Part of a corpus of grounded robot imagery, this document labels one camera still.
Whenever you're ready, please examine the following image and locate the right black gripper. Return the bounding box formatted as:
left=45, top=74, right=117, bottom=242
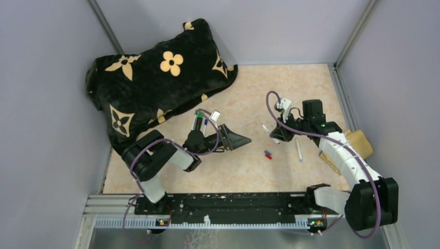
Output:
left=270, top=110, right=311, bottom=142

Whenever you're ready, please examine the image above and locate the white red-tip pen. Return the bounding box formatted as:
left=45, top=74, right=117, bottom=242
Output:
left=262, top=124, right=280, bottom=144

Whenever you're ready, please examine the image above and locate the white blue-tip pen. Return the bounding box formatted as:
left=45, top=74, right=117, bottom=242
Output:
left=202, top=119, right=209, bottom=136

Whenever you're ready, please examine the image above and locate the white green-tip pen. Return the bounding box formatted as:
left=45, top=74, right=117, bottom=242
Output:
left=191, top=110, right=198, bottom=130

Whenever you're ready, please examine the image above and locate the black green highlighter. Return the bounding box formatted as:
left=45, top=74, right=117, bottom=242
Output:
left=194, top=113, right=204, bottom=131

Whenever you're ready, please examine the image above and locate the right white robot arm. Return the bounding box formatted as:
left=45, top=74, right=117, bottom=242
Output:
left=270, top=98, right=399, bottom=231

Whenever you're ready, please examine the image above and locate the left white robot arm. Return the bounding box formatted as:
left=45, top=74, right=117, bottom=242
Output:
left=121, top=124, right=252, bottom=214

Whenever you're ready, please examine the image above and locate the white light-blue pen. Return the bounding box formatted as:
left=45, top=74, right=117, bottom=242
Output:
left=295, top=138, right=304, bottom=162

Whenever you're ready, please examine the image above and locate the black floral plush blanket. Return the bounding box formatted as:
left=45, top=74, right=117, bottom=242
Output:
left=85, top=18, right=239, bottom=154

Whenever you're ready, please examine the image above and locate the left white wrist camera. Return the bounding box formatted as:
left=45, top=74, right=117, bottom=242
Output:
left=209, top=110, right=221, bottom=122

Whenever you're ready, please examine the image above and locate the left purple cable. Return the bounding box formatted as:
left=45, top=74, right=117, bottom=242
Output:
left=122, top=108, right=221, bottom=245

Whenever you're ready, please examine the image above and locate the purple cable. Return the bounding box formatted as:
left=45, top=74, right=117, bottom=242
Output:
left=122, top=108, right=221, bottom=245
left=265, top=90, right=382, bottom=240

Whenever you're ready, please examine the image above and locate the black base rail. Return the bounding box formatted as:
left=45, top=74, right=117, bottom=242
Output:
left=134, top=192, right=335, bottom=225

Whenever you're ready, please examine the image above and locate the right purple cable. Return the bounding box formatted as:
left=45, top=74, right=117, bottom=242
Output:
left=265, top=90, right=382, bottom=240

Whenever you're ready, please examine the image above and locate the grey cable duct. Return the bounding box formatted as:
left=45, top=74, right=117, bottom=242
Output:
left=94, top=217, right=310, bottom=230

